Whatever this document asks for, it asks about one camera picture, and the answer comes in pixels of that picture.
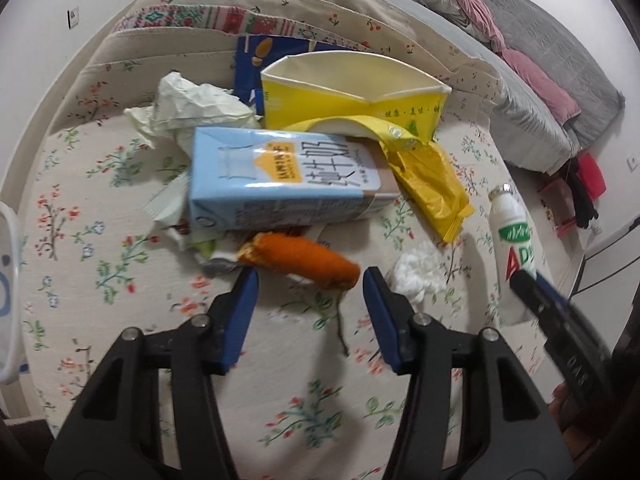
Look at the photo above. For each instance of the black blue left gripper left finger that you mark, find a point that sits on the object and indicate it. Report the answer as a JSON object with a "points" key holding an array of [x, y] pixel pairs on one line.
{"points": [[113, 430]]}

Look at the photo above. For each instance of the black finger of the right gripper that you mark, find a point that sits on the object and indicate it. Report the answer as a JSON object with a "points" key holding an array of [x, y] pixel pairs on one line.
{"points": [[575, 347]]}

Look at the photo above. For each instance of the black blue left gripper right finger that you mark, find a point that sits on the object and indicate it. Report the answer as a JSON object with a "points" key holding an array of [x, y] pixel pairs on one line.
{"points": [[471, 411]]}

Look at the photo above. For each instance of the white AD drink bottle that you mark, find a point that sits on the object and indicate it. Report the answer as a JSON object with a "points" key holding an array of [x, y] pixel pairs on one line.
{"points": [[513, 248]]}

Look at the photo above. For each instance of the small white tissue wad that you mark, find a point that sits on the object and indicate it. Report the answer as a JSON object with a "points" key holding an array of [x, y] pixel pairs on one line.
{"points": [[416, 275]]}

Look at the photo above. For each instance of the yellow snack wrapper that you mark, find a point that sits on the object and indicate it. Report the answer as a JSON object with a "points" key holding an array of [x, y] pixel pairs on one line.
{"points": [[420, 166]]}

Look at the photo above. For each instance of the light blue milk carton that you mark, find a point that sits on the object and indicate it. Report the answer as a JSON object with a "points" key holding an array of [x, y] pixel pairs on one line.
{"points": [[257, 180]]}

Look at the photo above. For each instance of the white paper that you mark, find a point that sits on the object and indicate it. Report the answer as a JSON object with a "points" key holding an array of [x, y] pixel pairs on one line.
{"points": [[180, 106]]}

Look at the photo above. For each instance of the blue snack box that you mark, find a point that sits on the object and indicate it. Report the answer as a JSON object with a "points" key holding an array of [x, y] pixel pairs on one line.
{"points": [[253, 55]]}

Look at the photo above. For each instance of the white plastic trash bin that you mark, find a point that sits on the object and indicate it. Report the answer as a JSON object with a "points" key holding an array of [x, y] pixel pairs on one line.
{"points": [[12, 345]]}

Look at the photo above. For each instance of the red bag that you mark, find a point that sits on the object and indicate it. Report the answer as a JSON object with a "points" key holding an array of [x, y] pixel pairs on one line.
{"points": [[590, 173]]}

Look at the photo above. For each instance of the floral bed sheet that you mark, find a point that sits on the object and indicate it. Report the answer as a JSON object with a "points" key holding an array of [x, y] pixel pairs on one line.
{"points": [[311, 397]]}

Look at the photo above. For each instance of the grey bed sheet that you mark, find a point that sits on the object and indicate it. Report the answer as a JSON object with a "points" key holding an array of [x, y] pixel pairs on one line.
{"points": [[525, 132]]}

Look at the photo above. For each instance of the pink duvet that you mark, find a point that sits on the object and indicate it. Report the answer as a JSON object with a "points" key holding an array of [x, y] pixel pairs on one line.
{"points": [[561, 105]]}

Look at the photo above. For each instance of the grey pillow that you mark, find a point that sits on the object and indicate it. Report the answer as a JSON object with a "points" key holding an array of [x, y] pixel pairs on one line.
{"points": [[531, 30]]}

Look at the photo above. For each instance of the white wall socket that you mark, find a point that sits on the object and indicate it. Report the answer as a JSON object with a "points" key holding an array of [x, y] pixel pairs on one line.
{"points": [[72, 18]]}

